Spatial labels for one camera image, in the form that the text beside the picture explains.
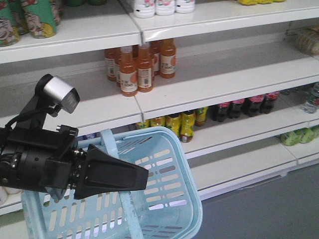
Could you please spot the yellow lemon tea bottle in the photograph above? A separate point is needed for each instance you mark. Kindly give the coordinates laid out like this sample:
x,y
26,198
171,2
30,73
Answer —
x,y
187,124

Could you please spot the orange juice bottle front right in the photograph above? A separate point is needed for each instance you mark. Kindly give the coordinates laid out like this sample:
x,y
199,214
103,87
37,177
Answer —
x,y
144,68

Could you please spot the orange juice bottle front left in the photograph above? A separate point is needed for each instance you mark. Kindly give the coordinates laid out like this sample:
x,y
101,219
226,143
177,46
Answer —
x,y
128,72

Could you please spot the cola bottle red label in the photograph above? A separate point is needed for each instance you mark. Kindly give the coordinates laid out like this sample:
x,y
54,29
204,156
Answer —
x,y
252,105

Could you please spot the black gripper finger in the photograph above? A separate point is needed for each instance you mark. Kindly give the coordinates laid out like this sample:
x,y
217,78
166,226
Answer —
x,y
102,173

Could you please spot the green cartoon bottle left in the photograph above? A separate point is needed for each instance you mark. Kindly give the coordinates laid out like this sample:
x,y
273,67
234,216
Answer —
x,y
8,31

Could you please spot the green cartoon bottle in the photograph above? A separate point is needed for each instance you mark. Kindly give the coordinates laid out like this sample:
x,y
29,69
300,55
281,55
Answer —
x,y
39,17
8,31

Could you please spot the green cartoon bottle right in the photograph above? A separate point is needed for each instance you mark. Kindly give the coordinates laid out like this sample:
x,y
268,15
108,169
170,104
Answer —
x,y
39,17

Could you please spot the white peach drink bottle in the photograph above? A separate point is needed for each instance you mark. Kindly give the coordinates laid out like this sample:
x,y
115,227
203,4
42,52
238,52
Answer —
x,y
144,8

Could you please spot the clear cookie box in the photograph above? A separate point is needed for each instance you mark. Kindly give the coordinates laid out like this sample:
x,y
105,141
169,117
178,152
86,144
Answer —
x,y
306,39

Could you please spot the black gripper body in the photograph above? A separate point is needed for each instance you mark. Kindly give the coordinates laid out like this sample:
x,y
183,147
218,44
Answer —
x,y
40,160

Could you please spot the orange juice bottle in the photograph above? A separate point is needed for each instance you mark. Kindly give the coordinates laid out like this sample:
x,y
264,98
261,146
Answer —
x,y
128,72
167,58
144,68

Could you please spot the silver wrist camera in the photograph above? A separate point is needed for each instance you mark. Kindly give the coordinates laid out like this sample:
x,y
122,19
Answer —
x,y
54,94

